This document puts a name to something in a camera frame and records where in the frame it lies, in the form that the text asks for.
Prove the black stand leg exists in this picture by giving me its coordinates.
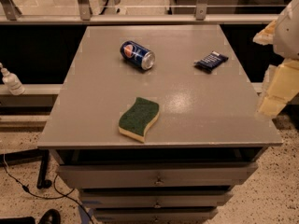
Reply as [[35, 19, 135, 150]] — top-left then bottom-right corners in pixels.
[[0, 148, 52, 189]]

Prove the bottom grey drawer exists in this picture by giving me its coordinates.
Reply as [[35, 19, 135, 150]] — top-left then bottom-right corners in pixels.
[[93, 207, 218, 223]]

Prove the blue pepsi can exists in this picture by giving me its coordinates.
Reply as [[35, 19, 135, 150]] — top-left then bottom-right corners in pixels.
[[120, 41, 155, 70]]

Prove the metal railing frame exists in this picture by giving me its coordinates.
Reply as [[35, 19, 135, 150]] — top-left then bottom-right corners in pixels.
[[0, 0, 299, 25]]

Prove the middle grey drawer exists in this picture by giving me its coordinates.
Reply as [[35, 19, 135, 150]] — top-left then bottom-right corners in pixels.
[[80, 190, 233, 208]]

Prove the black floor cable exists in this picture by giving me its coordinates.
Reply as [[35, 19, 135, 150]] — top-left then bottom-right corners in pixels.
[[0, 152, 94, 224]]

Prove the top grey drawer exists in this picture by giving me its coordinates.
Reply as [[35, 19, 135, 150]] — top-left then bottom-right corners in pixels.
[[57, 162, 258, 189]]

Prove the green yellow sponge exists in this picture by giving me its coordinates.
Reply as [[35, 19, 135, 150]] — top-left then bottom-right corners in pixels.
[[119, 97, 160, 143]]

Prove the white spray bottle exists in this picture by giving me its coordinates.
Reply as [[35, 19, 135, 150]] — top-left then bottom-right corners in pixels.
[[0, 63, 25, 95]]

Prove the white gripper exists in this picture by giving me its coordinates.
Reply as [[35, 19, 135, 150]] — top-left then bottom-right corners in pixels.
[[253, 0, 299, 119]]

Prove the grey drawer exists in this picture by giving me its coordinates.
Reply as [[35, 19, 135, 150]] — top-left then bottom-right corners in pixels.
[[93, 207, 218, 223], [57, 162, 258, 189], [80, 190, 233, 208]]

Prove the grey drawer cabinet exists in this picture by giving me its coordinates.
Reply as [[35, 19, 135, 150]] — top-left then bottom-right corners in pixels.
[[38, 25, 281, 224]]

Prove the dark blue snack packet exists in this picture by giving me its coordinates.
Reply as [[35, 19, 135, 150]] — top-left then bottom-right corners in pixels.
[[194, 51, 228, 73]]

